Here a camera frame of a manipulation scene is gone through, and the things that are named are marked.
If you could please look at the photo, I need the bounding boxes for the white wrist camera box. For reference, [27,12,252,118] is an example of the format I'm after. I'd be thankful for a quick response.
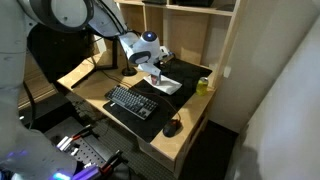
[138,63,161,77]

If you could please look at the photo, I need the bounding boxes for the white folded paper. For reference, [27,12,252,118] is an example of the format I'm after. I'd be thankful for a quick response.
[144,76,182,95]

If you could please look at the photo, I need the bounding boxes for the wooden shelf unit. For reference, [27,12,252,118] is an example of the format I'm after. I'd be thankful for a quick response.
[115,0,248,88]

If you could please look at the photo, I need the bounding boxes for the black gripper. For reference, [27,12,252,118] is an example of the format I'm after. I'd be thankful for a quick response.
[156,52,175,67]

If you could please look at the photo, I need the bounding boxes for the black computer mouse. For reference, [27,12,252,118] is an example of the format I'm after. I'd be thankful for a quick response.
[162,119,181,137]

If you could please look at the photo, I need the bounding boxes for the black curved monitor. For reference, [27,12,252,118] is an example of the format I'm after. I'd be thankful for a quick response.
[27,24,94,83]

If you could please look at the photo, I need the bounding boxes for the black desk mat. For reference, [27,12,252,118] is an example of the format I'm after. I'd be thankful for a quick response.
[103,59,212,143]

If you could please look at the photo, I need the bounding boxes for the red black clamp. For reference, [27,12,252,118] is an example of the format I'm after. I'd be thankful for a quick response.
[71,149,129,180]
[56,125,93,151]

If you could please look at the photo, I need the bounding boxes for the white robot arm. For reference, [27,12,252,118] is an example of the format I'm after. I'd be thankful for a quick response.
[0,0,168,180]

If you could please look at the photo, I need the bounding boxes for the pink soda can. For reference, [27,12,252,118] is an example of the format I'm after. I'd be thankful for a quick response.
[151,75,161,85]

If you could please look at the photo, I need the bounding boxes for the black gooseneck desk lamp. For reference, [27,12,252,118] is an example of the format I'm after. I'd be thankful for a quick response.
[122,49,137,76]

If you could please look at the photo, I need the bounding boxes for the grey mechanical keyboard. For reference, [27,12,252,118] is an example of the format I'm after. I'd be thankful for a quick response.
[105,85,158,120]

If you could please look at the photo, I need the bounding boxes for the wooden desk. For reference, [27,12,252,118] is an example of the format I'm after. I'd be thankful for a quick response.
[59,52,214,177]

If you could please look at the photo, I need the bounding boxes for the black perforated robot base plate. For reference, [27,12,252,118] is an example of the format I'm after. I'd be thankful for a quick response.
[43,116,134,180]

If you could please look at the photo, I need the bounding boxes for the yellow soda can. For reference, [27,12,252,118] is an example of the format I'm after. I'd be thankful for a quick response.
[196,77,208,96]

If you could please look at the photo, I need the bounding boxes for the black monitor stand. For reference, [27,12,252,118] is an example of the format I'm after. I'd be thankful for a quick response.
[71,38,118,89]

